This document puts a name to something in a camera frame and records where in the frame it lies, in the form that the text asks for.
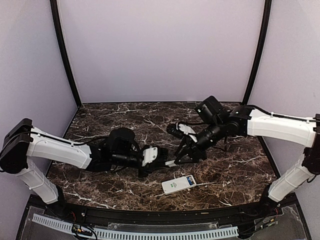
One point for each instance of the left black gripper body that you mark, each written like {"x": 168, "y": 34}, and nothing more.
{"x": 149, "y": 164}

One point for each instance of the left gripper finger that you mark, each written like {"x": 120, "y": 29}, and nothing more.
{"x": 162, "y": 154}
{"x": 144, "y": 171}

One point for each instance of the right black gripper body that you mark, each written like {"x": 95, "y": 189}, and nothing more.
{"x": 194, "y": 149}

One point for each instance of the black front rail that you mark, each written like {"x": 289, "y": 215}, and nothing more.
{"x": 242, "y": 215}

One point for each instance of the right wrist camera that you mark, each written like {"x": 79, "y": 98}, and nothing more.
{"x": 179, "y": 130}

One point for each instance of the black frame post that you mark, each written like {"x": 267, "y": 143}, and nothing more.
{"x": 63, "y": 52}
{"x": 259, "y": 51}

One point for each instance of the white remote control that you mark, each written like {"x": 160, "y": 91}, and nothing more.
{"x": 176, "y": 185}

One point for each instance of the white battery cover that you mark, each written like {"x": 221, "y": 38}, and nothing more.
{"x": 170, "y": 164}

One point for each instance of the right black frame post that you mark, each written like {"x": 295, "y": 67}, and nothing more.
{"x": 259, "y": 51}

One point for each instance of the left black frame post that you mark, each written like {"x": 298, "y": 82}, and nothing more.
{"x": 63, "y": 52}

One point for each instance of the blue battery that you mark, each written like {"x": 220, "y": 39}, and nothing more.
{"x": 191, "y": 180}

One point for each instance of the white slotted cable duct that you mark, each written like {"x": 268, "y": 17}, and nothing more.
{"x": 136, "y": 232}

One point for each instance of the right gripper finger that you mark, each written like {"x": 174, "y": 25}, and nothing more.
{"x": 183, "y": 148}
{"x": 181, "y": 159}

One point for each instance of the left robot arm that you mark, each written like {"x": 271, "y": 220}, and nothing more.
{"x": 119, "y": 148}

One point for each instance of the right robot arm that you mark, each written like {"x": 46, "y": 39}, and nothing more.
{"x": 250, "y": 120}

